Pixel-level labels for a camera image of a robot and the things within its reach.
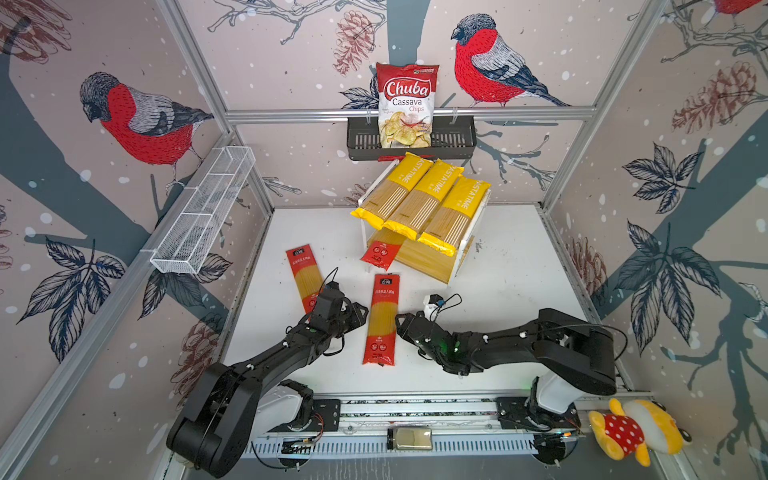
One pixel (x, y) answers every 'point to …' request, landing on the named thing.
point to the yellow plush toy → (637, 428)
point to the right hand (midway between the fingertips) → (393, 328)
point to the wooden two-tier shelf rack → (417, 255)
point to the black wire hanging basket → (452, 138)
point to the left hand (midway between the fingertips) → (365, 312)
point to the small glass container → (409, 439)
